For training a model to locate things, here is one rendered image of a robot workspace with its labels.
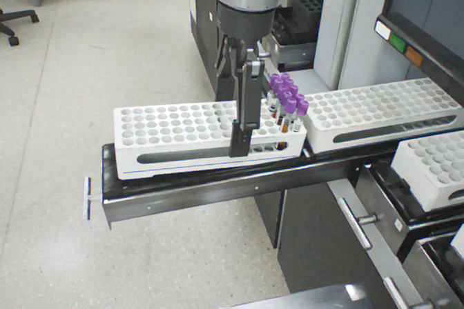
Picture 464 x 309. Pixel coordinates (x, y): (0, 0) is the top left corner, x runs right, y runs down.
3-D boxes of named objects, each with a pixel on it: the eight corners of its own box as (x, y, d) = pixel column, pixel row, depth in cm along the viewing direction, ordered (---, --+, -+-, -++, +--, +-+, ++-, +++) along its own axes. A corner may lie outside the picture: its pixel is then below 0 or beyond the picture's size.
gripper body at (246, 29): (213, -12, 53) (208, 50, 59) (227, 14, 47) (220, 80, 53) (264, -11, 55) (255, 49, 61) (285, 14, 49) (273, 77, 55)
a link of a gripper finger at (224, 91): (217, 81, 64) (217, 78, 65) (214, 115, 69) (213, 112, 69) (235, 80, 65) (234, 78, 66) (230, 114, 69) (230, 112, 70)
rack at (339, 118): (429, 101, 80) (440, 75, 76) (462, 132, 72) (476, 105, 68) (292, 123, 74) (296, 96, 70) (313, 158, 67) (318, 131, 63)
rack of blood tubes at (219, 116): (279, 125, 74) (286, 97, 70) (300, 161, 67) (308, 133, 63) (116, 137, 67) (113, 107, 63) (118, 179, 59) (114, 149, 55)
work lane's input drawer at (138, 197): (428, 119, 86) (442, 85, 80) (471, 162, 76) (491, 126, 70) (85, 176, 73) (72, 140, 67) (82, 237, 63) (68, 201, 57)
